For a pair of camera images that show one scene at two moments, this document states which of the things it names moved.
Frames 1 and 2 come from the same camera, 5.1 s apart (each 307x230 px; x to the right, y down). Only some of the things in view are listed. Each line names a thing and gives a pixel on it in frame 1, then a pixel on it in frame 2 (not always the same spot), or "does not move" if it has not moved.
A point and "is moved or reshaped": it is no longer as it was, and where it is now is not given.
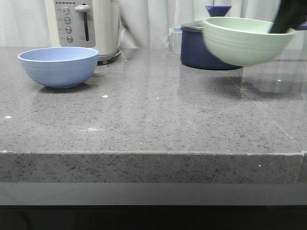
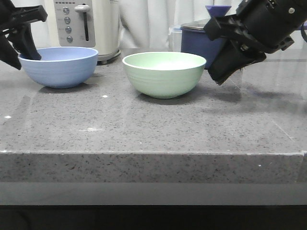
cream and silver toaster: x=91 y=24 does not move
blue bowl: x=60 y=67 does not move
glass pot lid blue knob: x=215 y=11 does not move
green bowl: x=244 y=41 is moved or reshaped
